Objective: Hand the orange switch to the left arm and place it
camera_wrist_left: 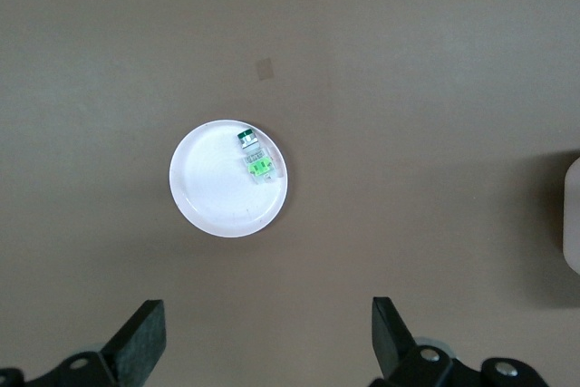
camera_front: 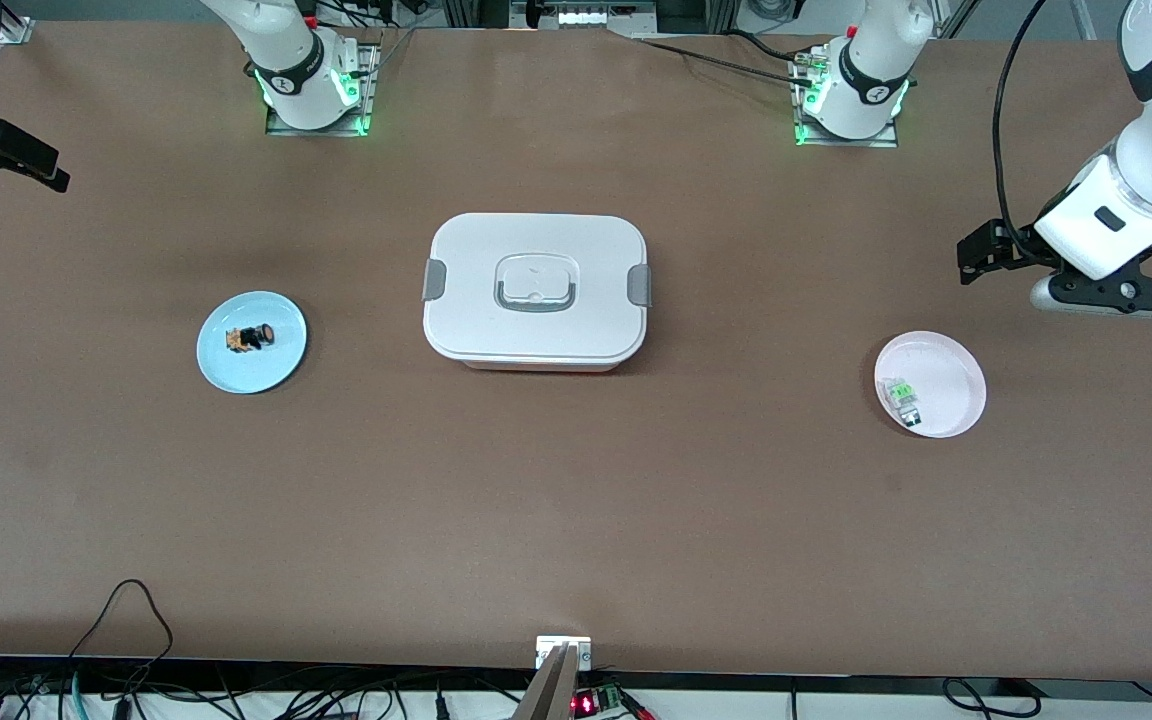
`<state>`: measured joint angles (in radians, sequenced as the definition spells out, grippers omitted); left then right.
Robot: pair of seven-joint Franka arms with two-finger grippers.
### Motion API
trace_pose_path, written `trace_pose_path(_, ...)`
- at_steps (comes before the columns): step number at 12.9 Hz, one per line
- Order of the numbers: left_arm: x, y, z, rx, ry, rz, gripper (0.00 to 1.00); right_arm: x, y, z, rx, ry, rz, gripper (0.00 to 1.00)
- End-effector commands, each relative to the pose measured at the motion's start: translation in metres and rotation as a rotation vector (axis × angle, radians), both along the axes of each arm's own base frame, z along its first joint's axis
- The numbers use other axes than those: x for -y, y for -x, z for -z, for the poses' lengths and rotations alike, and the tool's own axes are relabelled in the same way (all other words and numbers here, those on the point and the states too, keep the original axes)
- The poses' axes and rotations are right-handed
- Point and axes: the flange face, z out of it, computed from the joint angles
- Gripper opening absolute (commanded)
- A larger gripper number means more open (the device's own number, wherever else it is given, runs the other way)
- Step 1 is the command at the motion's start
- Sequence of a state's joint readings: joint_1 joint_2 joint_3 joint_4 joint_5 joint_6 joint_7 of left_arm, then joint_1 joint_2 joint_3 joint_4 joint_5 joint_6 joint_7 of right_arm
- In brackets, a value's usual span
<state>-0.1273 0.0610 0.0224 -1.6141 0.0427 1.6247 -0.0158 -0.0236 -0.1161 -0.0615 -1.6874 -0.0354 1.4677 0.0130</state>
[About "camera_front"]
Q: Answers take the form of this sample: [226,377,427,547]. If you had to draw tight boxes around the white lidded storage box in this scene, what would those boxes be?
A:
[422,212,653,373]

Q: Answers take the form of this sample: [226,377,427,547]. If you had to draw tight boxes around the pink plate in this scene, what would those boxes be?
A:
[874,331,987,439]

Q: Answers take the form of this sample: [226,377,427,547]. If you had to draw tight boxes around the light blue plate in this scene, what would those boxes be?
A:
[197,291,308,395]

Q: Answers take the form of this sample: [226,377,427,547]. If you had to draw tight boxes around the circuit board with red display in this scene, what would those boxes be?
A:
[573,684,629,717]

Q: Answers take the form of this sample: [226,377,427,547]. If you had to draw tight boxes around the grey metal bar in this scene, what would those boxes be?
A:
[513,643,583,720]

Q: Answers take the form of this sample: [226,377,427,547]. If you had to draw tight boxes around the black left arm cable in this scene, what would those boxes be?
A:
[992,0,1050,243]

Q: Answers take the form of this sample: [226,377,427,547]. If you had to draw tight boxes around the green and clear switch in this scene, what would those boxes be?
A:
[886,378,925,427]

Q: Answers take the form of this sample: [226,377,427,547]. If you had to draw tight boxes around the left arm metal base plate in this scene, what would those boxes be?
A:
[791,50,900,149]

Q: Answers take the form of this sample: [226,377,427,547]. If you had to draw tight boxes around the black cables along table edge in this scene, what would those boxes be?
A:
[634,32,819,79]

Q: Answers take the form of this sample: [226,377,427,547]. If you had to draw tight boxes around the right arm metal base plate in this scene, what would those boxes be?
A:
[265,40,381,137]

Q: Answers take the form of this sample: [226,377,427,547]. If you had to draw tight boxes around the black coiled cable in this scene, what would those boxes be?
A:
[943,677,1039,718]

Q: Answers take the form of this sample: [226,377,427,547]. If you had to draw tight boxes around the black looped cable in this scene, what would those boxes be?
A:
[66,579,175,691]

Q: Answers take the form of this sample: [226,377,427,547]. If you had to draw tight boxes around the aluminium frame with light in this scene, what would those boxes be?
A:
[441,0,739,32]

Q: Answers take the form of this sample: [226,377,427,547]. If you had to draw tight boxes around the small white mounting bracket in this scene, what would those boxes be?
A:
[536,636,593,670]

